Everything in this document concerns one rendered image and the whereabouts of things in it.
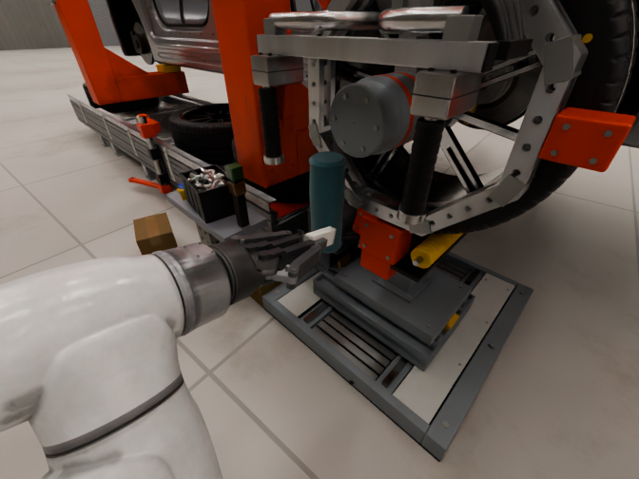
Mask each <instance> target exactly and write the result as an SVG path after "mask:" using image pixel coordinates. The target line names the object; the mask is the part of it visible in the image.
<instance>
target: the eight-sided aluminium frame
mask: <svg viewBox="0 0 639 479"><path fill-rule="evenodd" d="M369 1H370V0H331V2H330V4H329V5H328V7H327V9H326V10H344V11H363V9H364V8H365V6H366V5H367V4H368V2H369ZM519 1H520V5H521V11H522V18H523V29H524V33H525V35H526V37H527V38H528V39H532V48H533V50H534V51H535V53H536V55H537V57H538V58H539V60H540V62H541V64H542V65H543V67H542V70H541V73H540V75H539V78H538V81H537V83H536V86H535V89H534V91H533V94H532V97H531V100H530V103H529V105H528V108H527V110H526V113H525V116H524V118H523V121H522V124H521V126H520V128H519V131H518V133H517V136H516V139H515V141H514V144H513V148H512V151H511V154H510V156H509V159H508V161H507V163H506V166H505V169H504V171H503V174H502V176H501V179H500V180H498V181H496V182H493V183H490V184H488V185H486V186H484V187H481V188H479V189H477V190H475V191H474V192H471V193H469V194H467V195H465V196H463V197H460V198H458V199H456V200H454V201H450V202H448V203H446V204H444V205H441V206H439V207H438V208H436V209H434V210H431V211H429V210H428V212H427V216H426V220H425V221H424V222H423V223H422V224H417V225H412V224H407V223H404V222H402V221H400V220H399V219H398V218H397V209H398V206H399V205H400V204H401V202H402V200H400V199H397V198H395V197H392V196H389V195H387V194H384V193H381V192H379V191H377V190H375V189H372V188H369V187H368V186H367V184H366V183H365V181H364V179H363V178H362V177H361V175H360V173H359V172H358V169H357V168H356V166H355V164H354V163H353V161H352V159H351V157H350V156H349V155H348V154H346V153H345V152H344V151H343V150H342V149H341V148H340V147H339V146H338V144H337V143H336V141H335V139H334V136H333V134H332V130H331V126H330V108H331V104H332V102H333V100H334V98H335V80H336V60H327V59H317V58H308V98H309V126H308V128H309V137H310V139H311V140H312V143H313V145H314V146H315V147H316V149H317V150H318V152H325V151H329V152H336V153H339V154H341V155H342V156H343V157H344V158H345V159H346V164H345V193H344V198H345V199H346V200H347V201H348V203H349V204H350V205H352V206H354V207H355V208H356V209H358V208H361V209H363V210H364V211H366V212H367V213H369V214H371V215H374V216H376V217H378V218H380V219H383V220H386V221H388V222H390V223H392V224H394V225H397V226H399V227H401V228H403V229H406V230H408V231H410V233H415V234H417V235H419V236H425V235H427V234H432V233H433V232H435V231H437V230H439V229H442V228H445V227H447V226H450V225H453V224H455V223H458V222H461V221H463V220H467V219H469V218H472V217H474V216H477V215H480V214H482V213H485V212H488V211H490V210H493V209H495V208H497V207H500V206H502V207H504V206H505V205H506V204H508V203H510V202H513V201H517V200H519V199H520V197H521V196H522V195H523V194H524V193H525V192H526V191H527V190H528V189H529V186H530V184H531V182H532V180H533V178H534V177H535V172H536V169H537V167H538V165H539V164H540V161H541V159H539V158H538V154H539V152H540V150H541V147H542V145H543V143H544V141H545V139H546V137H547V135H548V132H549V130H550V128H551V125H552V122H553V119H554V117H555V116H556V115H557V114H558V113H559V112H561V111H562V110H563V109H564V107H565V105H566V103H567V101H568V99H569V97H570V95H571V91H572V89H573V87H574V84H575V82H576V80H577V78H578V75H580V74H581V69H582V66H583V65H584V63H585V60H586V58H587V56H588V54H589V52H588V50H587V48H586V46H585V45H584V43H583V41H582V35H581V34H578V32H577V31H576V29H575V27H574V25H573V24H572V22H571V19H570V18H569V16H568V14H567V13H566V12H565V10H564V8H563V6H562V5H561V3H560V1H559V0H519ZM348 31H349V30H312V33H311V35H317V34H321V36H345V35H346V34H347V32H348ZM553 36H554V39H552V38H553ZM554 86H555V88H554Z"/></svg>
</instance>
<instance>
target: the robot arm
mask: <svg viewBox="0 0 639 479"><path fill-rule="evenodd" d="M336 230H337V229H336V228H333V227H331V226H328V227H325V228H322V229H320V230H317V231H314V232H310V233H306V234H303V230H300V229H297V234H295V235H292V232H291V231H289V230H288V231H279V232H272V233H264V234H257V235H250V236H231V239H230V240H227V241H223V242H219V243H216V244H212V245H208V246H207V245H205V244H203V243H201V242H195V243H191V244H187V245H183V246H179V247H175V248H171V249H167V250H164V251H156V252H153V253H151V254H147V255H142V256H134V257H123V256H113V257H106V258H99V259H89V260H85V261H80V262H75V263H71V264H67V265H63V266H59V267H56V268H52V269H49V270H46V271H43V272H39V273H36V274H32V275H29V276H26V277H23V278H19V279H16V280H13V281H10V282H7V283H4V284H1V285H0V432H1V431H6V430H8V429H11V428H13V427H15V426H17V425H20V424H22V423H24V422H26V421H29V424H30V426H31V428H32V430H33V431H34V433H35V435H36V436H37V438H38V440H39V442H40V444H41V446H42V448H43V451H44V454H45V456H46V459H47V462H48V468H49V471H48V472H47V473H46V474H45V475H44V476H43V477H42V478H41V479H223V476H222V473H221V469H220V465H219V462H218V458H217V455H216V452H215V449H214V446H213V443H212V440H211V437H210V434H209V431H208V428H207V426H206V424H205V421H204V419H203V416H202V413H201V411H200V409H199V406H198V405H197V403H196V402H195V400H194V399H193V397H192V395H191V393H190V392H189V390H188V388H187V386H186V384H185V382H184V378H183V375H182V372H181V368H180V364H179V359H178V352H177V342H176V338H178V337H180V336H184V335H187V334H189V333H190V332H192V331H193V330H195V329H197V328H199V327H201V326H203V325H205V324H207V323H209V322H211V321H213V320H215V319H217V318H219V317H221V316H223V315H224V314H225V313H226V312H227V310H228V308H229V306H230V305H232V304H235V303H237V302H239V301H241V300H243V299H245V298H248V297H250V296H251V295H252V294H253V293H254V292H255V291H256V290H257V289H258V288H259V287H260V286H263V285H270V284H273V283H274V282H275V281H280V282H285V283H286V288H287V289H289V290H294V289H295V288H296V285H297V282H298V280H299V279H300V278H302V277H303V276H304V275H305V274H306V273H307V272H308V271H310V270H311V269H312V268H313V267H314V266H315V265H316V264H317V263H319V262H320V254H321V250H323V249H325V248H326V247H327V246H329V245H332V244H334V239H335V234H336ZM282 237H283V238H282ZM246 243H247V244H246ZM284 268H285V269H284Z"/></svg>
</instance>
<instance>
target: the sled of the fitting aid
mask: <svg viewBox="0 0 639 479"><path fill-rule="evenodd" d="M361 250H362V249H360V248H358V249H356V250H355V251H354V252H352V253H351V254H347V255H345V256H344V257H343V258H341V259H339V260H338V262H337V263H336V264H335V265H333V266H332V267H330V268H329V269H327V270H326V271H325V272H323V273H322V274H320V275H319V276H317V277H316V278H314V279H313V284H314V294H316V295H317V296H318V297H320V298H322V299H323V300H324V301H326V302H327V303H329V304H330V305H331V306H333V307H334V308H336V309H337V310H338V311H340V312H341V313H343V314H344V315H345V316H347V317H349V318H350V319H351V320H353V321H354V322H356V323H357V325H359V326H360V327H361V328H363V329H364V330H366V331H367V332H368V333H370V334H371V335H373V336H374V337H376V338H377V339H379V340H380V341H381V342H383V343H384V344H386V345H387V346H388V347H390V348H391V349H393V350H394V351H395V352H397V353H398V354H400V355H401V356H403V357H404V358H406V359H407V360H408V361H410V362H411V363H413V364H414V365H415V366H417V367H418V368H419V369H421V370H422V371H423V372H424V371H425V370H426V369H427V367H428V366H429V365H430V363H431V362H432V360H433V359H434V358H435V356H436V355H437V353H438V352H439V351H440V349H441V348H442V346H443V345H444V344H445V342H446V341H447V340H448V338H449V337H450V336H451V334H452V333H453V331H454V330H455V328H456V327H457V326H458V324H459V323H460V322H461V320H462V319H463V317H464V316H465V315H466V314H467V313H468V312H469V310H470V308H471V306H472V304H473V301H474V298H475V296H474V295H472V294H469V296H468V297H467V298H466V300H465V301H464V302H463V304H462V305H461V306H460V307H459V309H458V310H457V311H456V313H455V314H454V315H453V317H452V318H451V319H450V321H449V322H448V323H447V325H446V326H445V327H444V328H443V330H442V331H441V332H440V334H439V335H438V336H437V337H436V339H435V340H434V342H433V343H432V344H431V345H430V346H429V345H428V344H426V343H425V342H423V341H422V340H420V339H419V338H417V337H415V336H414V335H412V334H410V333H409V332H407V331H406V330H404V329H403V328H401V327H400V326H398V325H397V324H395V322H393V321H392V320H390V319H388V318H387V317H385V316H383V315H382V314H380V313H379V312H377V311H376V310H374V309H373V308H371V307H370V306H368V305H367V304H365V303H364V302H362V301H360V300H359V299H357V298H356V297H354V296H352V295H351V294H349V293H348V292H346V291H345V290H343V289H342V288H340V287H339V286H337V284H335V275H336V274H337V273H338V272H340V271H341V270H342V269H344V268H345V267H346V266H348V265H349V264H351V263H352V262H353V261H355V260H356V259H358V258H359V257H361Z"/></svg>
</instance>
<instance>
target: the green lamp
mask: <svg viewBox="0 0 639 479"><path fill-rule="evenodd" d="M224 169H225V174H226V177H227V178H228V179H229V180H231V181H233V182H234V181H237V180H240V179H243V178H244V174H243V169H242V166H241V165H240V164H237V163H232V164H228V165H226V166H225V167H224Z"/></svg>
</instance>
